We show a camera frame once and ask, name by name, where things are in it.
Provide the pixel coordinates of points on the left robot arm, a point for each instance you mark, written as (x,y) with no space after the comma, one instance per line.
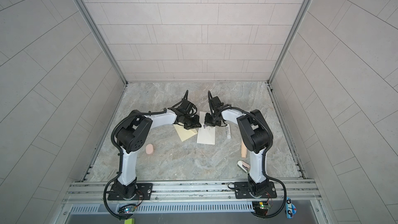
(130,135)

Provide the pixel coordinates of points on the green sticky note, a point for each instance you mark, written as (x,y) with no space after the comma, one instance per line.
(129,221)

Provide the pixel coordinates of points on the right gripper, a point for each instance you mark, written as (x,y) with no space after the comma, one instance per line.
(208,122)

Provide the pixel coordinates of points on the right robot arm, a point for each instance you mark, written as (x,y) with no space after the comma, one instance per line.
(256,136)

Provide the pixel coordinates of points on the yellow envelope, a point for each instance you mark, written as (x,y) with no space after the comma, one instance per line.
(183,133)

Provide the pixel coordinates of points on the circuit board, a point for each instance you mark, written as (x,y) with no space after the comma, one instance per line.
(127,209)
(261,208)

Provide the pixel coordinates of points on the aluminium rail frame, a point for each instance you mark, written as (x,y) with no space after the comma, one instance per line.
(197,196)

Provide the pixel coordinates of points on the cream white envelope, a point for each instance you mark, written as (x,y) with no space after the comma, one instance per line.
(206,134)

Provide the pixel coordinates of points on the blue toy car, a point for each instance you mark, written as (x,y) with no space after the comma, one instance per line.
(290,208)

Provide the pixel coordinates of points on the white glue stick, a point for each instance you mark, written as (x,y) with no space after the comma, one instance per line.
(228,128)

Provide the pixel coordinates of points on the pink white tape dispenser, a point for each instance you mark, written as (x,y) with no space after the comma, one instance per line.
(243,166)

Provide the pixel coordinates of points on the left circuit board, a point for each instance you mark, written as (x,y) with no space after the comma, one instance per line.
(127,209)

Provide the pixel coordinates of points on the beige toy microphone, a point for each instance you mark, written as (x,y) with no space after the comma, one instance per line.
(243,150)

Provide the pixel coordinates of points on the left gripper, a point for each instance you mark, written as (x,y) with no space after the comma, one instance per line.
(196,124)

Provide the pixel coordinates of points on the pink oval eraser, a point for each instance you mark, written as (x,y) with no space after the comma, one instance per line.
(149,149)

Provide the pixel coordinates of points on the right circuit board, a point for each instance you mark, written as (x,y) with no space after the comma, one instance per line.
(261,208)

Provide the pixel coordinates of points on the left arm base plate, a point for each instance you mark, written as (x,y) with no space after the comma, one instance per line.
(136,191)

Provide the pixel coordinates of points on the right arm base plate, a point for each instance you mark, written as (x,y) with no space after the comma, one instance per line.
(251,190)

